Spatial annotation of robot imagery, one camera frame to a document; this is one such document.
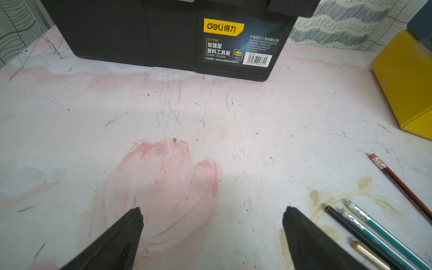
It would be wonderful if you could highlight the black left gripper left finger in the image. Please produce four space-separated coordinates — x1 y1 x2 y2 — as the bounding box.
62 208 144 270

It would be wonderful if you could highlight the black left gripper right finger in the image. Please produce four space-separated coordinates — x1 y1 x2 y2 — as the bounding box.
282 207 366 270

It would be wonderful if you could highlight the red black striped pencil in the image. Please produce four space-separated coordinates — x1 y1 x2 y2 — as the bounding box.
368 154 432 223

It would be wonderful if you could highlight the yellow bottom drawer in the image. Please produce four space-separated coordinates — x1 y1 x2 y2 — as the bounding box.
371 30 432 140

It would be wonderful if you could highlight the teal drawer cabinet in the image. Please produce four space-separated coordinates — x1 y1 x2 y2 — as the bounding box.
407 0 432 52

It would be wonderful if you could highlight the black pencil plain end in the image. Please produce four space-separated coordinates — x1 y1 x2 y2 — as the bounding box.
325 205 406 270

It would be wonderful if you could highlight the green striped pencil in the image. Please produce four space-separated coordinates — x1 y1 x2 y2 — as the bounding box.
344 200 432 270
340 210 417 270

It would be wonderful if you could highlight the black pencil gold cap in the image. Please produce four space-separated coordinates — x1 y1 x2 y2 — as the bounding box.
351 241 391 270

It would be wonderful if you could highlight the yellow black plastic toolbox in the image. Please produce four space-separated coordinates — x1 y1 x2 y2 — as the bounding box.
43 1 318 82

